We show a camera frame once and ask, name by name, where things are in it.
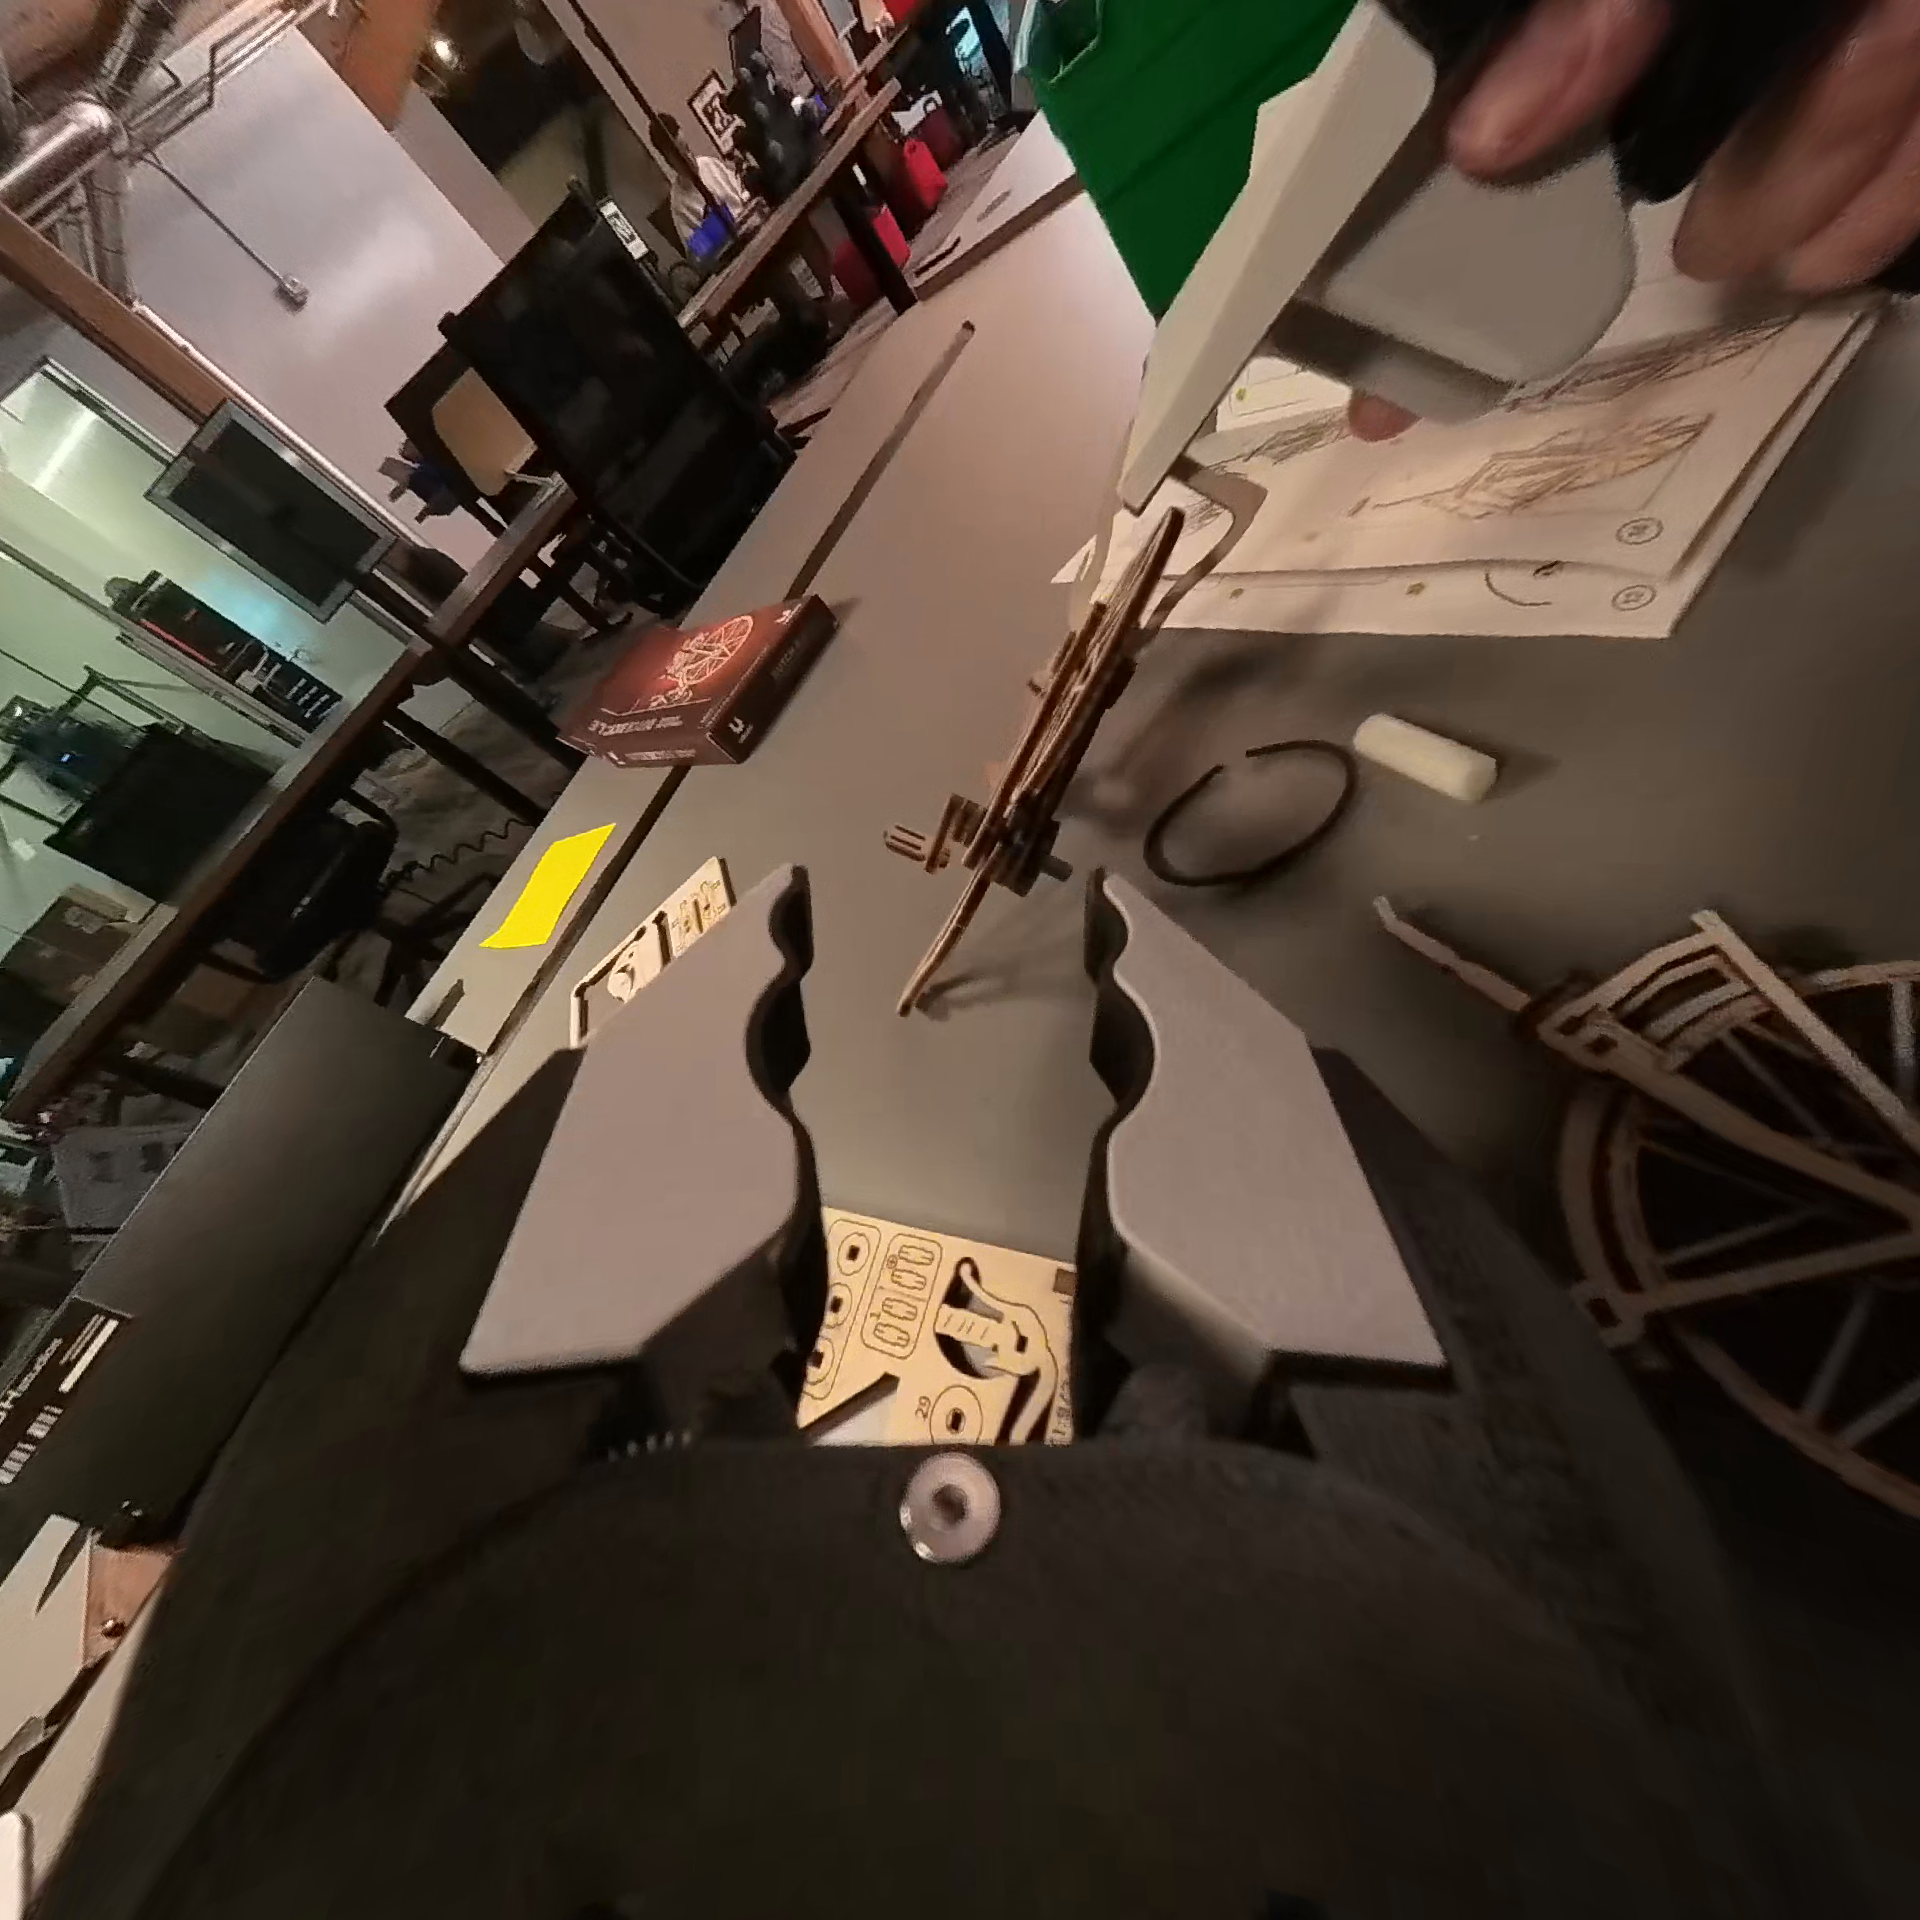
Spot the silver ventilation duct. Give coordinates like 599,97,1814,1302
0,95,137,219

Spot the black office chair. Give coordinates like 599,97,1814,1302
384,191,801,601

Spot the white wax stick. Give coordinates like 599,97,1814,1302
1353,710,1501,801

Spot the wooden bicycle wheel model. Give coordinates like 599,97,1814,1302
1371,895,1920,1520

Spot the brown leather piece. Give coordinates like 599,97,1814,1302
75,1536,174,1672

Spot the person's right hand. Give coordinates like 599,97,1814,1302
1451,0,1920,297

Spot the brown model kit box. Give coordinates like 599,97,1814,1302
559,595,840,769

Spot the printed instruction sheet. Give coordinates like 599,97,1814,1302
1055,286,1889,643

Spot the yellow sticky note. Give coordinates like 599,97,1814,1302
481,821,617,952

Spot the stack of green bins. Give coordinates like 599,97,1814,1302
1031,0,1360,319

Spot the laser-cut wooden part sheet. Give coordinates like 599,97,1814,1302
568,854,1087,1453

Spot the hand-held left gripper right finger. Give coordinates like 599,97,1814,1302
1069,865,1451,1404

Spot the background wooden desk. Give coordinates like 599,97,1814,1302
675,67,925,353

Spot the small wooden model part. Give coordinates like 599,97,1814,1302
882,508,1191,1022

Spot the black rubber ring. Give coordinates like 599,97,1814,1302
1142,737,1360,891

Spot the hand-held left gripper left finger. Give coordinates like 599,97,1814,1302
457,864,827,1389

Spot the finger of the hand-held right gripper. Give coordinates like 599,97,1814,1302
1113,0,1450,513

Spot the wall monitor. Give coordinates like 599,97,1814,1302
145,400,398,627

